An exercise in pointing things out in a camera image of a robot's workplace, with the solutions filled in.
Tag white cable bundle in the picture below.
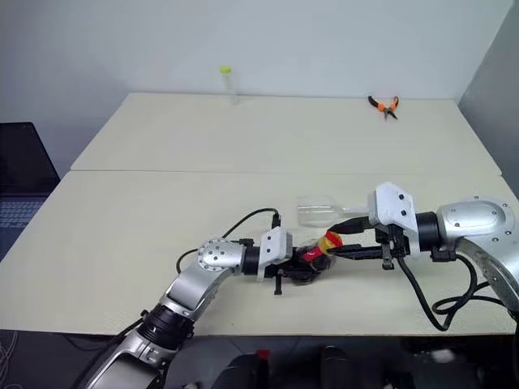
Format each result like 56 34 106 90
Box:
0 330 20 389

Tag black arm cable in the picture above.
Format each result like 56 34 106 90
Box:
397 253 513 333
176 207 283 273

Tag dark bottle with red-yellow label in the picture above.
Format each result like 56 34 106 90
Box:
298 230 345 281

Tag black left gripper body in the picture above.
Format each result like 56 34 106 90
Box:
265 254 310 297

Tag clear plastic bottle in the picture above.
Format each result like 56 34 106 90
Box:
294 193 371 229

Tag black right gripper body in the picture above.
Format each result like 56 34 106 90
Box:
375 224 411 271

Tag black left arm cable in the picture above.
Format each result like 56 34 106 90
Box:
176 207 283 273

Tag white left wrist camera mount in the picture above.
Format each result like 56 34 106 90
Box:
255 226 294 282

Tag clear tube with yellow-green cap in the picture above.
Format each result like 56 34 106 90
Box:
218 65 241 106

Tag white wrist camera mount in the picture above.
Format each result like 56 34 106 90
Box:
367 182 421 259
255 226 294 282

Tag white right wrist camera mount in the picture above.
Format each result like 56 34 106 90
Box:
367 182 421 259

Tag orange-black pliers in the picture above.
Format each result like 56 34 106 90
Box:
367 95 401 122

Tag dark rounded shape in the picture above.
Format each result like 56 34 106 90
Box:
320 345 354 389
212 353 260 389

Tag dark laptop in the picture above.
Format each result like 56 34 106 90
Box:
0 122 62 246

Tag dark bottle with red cap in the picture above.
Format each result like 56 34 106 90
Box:
256 349 272 389

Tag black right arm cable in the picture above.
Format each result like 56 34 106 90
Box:
397 253 513 333

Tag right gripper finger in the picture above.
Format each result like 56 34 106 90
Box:
332 244 385 262
331 217 371 235

